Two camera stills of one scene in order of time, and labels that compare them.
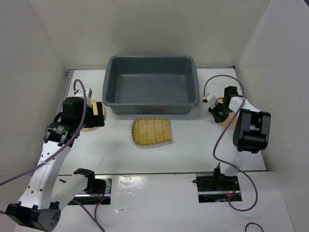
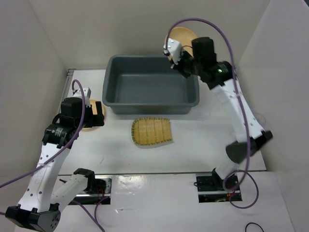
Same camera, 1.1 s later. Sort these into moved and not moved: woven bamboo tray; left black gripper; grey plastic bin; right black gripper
Moved: right black gripper
Not moved: grey plastic bin; woven bamboo tray; left black gripper
